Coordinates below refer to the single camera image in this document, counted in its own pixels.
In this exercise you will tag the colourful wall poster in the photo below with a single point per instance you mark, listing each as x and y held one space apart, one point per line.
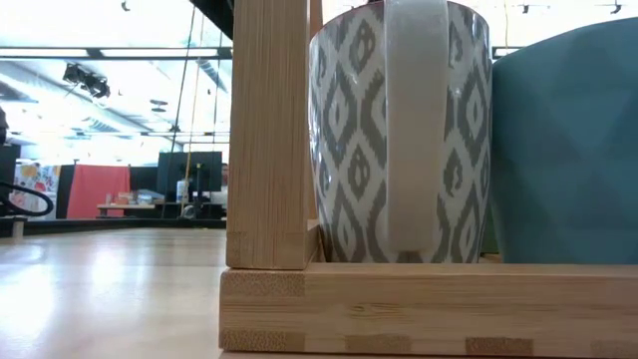
37 184

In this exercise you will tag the black ceiling-hung camera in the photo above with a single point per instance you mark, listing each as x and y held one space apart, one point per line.
92 85

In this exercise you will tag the bamboo wooden mug rack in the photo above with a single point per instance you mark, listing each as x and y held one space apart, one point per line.
269 149

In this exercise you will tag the white mug grey diamond pattern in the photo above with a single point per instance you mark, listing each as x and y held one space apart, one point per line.
349 124

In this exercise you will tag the black monitor screen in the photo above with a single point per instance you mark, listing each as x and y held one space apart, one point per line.
172 169

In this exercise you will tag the small wooden background table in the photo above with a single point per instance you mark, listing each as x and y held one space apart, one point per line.
124 206

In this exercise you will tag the red partition screen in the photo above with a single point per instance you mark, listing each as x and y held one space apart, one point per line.
97 189

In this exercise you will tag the light blue faceted mug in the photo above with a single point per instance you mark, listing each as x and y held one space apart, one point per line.
573 149

